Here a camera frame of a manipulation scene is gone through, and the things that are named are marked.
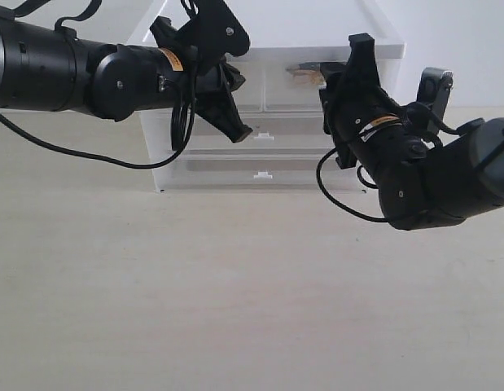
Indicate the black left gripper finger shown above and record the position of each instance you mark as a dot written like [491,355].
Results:
[219,110]
[234,77]

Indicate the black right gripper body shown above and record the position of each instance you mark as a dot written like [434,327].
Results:
[353,118]

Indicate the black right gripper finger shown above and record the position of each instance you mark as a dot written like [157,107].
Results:
[361,74]
[331,73]

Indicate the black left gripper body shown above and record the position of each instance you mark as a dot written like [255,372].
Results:
[198,82]

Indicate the gold keychain with black strap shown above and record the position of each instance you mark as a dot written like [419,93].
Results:
[313,73]

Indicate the small drawer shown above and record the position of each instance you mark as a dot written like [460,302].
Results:
[249,96]
[280,94]

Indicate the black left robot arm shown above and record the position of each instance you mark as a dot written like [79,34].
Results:
[53,70]

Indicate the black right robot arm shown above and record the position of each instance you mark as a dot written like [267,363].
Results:
[426,173]

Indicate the white translucent drawer cabinet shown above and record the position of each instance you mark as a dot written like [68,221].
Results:
[326,25]

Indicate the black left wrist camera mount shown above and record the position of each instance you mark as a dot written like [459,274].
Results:
[212,29]

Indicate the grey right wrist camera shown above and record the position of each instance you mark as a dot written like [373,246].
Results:
[434,89]

